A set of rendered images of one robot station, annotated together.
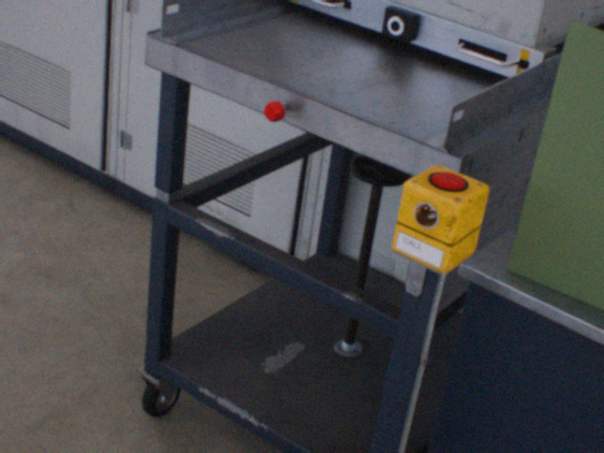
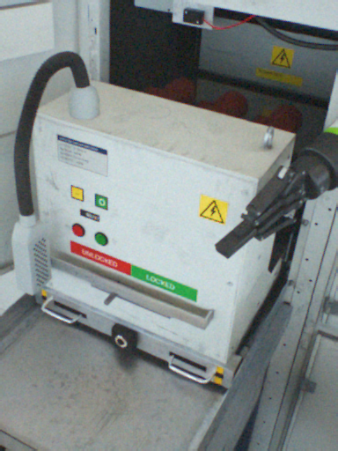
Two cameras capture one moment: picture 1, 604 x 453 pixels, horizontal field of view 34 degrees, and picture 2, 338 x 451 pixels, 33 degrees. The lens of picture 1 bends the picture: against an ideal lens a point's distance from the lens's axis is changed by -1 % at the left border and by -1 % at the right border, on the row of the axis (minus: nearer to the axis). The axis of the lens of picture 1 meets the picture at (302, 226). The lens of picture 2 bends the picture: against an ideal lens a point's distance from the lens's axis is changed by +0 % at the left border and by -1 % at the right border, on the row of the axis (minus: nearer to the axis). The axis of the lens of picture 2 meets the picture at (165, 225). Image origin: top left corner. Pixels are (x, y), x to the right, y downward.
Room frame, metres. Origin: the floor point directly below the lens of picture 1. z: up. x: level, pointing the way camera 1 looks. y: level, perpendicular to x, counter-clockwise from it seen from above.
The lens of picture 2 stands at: (0.79, -0.07, 1.89)
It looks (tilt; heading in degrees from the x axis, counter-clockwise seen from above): 35 degrees down; 352
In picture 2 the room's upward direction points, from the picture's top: 4 degrees clockwise
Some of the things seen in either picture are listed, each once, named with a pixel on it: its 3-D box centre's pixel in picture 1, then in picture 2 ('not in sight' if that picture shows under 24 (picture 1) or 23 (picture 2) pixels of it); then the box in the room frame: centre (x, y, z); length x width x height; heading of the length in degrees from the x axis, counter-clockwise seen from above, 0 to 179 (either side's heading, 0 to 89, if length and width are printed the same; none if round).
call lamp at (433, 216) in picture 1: (423, 217); not in sight; (1.05, -0.14, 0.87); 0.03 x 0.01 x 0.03; 57
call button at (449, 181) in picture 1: (448, 183); not in sight; (1.09, -0.17, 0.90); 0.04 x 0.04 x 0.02
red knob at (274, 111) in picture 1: (278, 110); not in sight; (1.44, 0.06, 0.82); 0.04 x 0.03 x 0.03; 147
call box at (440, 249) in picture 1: (439, 217); not in sight; (1.09, -0.17, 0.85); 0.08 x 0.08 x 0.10; 57
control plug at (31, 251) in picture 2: not in sight; (33, 253); (1.79, 0.08, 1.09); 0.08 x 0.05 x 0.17; 147
